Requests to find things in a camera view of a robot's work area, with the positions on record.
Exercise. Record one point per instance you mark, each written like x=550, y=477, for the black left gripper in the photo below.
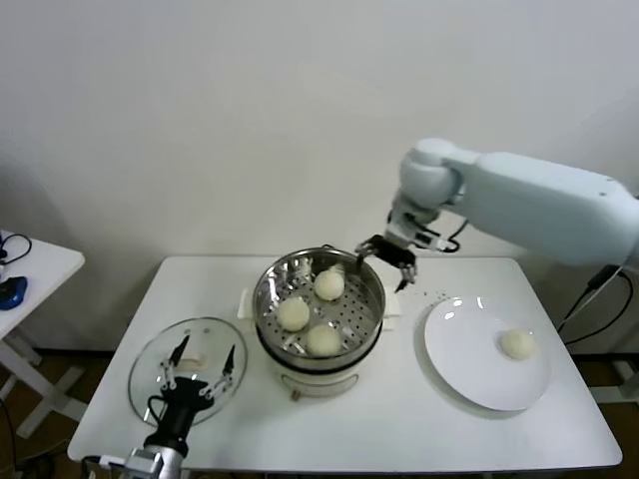
x=186, y=394

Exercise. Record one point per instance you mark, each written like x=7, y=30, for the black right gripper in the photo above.
x=394, y=251

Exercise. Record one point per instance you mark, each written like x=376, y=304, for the white steamed baozi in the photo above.
x=323, y=340
x=293, y=314
x=328, y=285
x=519, y=344

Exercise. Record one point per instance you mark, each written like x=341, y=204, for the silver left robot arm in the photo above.
x=150, y=466

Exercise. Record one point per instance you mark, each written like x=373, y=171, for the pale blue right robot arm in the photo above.
x=524, y=199

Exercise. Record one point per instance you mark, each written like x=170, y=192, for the steel steamer basket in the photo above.
x=359, y=324

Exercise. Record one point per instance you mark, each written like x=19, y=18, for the white round plate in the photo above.
x=464, y=359

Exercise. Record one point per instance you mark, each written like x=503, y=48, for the cream electric cooker base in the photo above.
x=324, y=381

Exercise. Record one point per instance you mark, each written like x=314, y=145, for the white side table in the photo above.
x=45, y=264

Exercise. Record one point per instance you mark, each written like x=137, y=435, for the blue device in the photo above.
x=12, y=294

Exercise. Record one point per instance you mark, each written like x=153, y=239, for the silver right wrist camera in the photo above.
x=404, y=229

